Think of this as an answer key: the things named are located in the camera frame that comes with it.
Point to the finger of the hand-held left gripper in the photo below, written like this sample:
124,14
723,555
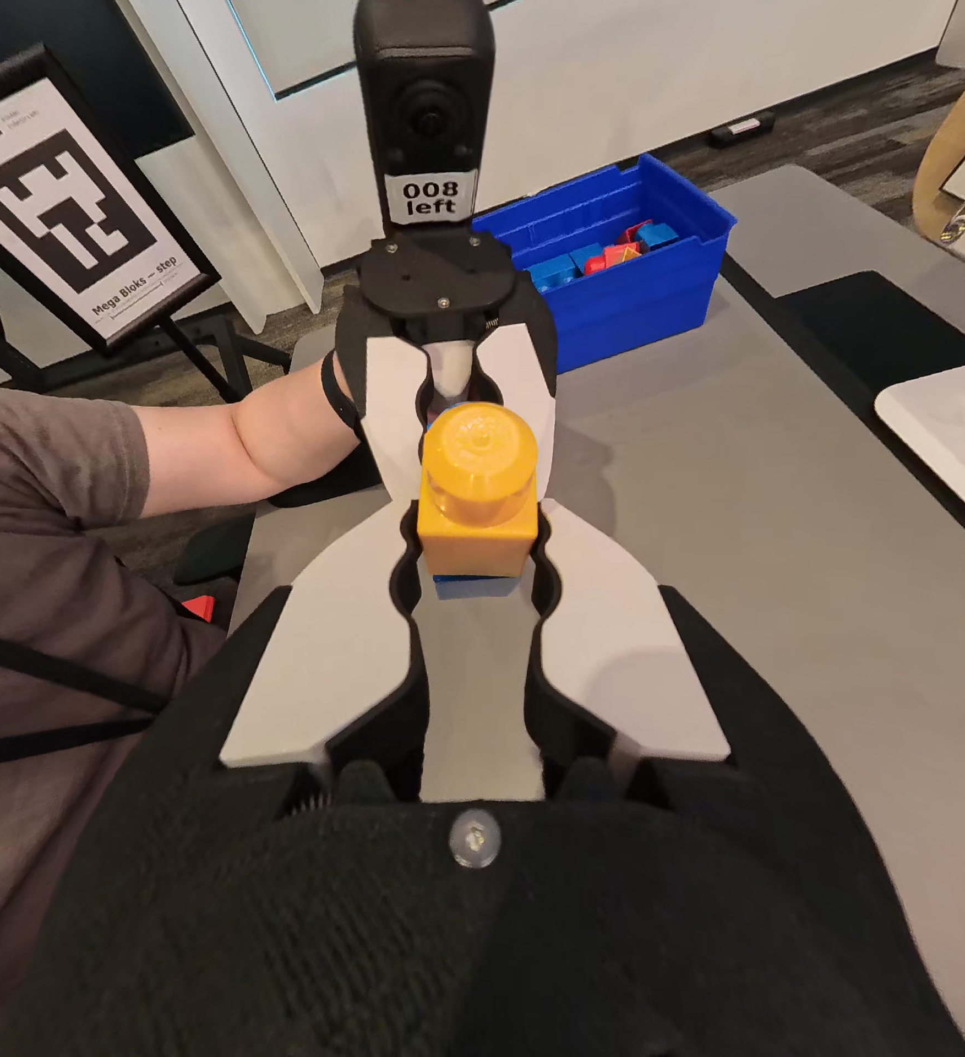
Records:
387,396
523,371

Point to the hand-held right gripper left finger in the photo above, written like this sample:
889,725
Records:
325,661

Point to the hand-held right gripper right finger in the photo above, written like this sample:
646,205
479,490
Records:
622,661

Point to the blue plastic bin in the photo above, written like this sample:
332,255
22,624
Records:
631,314

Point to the pile of colourful toy blocks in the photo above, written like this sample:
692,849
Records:
606,256

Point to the yellow one-stud block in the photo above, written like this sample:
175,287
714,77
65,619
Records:
474,537

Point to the blue two-stud block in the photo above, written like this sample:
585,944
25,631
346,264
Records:
474,588

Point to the black wristwatch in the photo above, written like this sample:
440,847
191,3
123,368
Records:
335,396

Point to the black armrest pad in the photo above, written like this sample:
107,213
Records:
325,487

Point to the small red object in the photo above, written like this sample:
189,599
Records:
199,608

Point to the black sign easel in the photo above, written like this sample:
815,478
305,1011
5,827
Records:
201,355

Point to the small black flat device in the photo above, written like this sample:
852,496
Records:
742,130

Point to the black desk mat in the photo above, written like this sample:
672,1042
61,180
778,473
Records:
878,330

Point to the large black display panel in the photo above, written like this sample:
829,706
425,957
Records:
119,82

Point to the framed marker code sign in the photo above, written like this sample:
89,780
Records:
61,215

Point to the white stand base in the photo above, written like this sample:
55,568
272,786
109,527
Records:
953,429

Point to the wooden display board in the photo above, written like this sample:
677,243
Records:
945,149

